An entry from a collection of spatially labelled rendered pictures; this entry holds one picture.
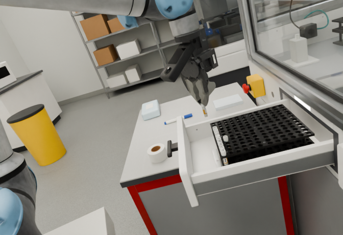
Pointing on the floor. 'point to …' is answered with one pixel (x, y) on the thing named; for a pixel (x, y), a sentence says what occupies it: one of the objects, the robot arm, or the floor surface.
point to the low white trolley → (156, 202)
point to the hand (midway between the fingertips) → (200, 103)
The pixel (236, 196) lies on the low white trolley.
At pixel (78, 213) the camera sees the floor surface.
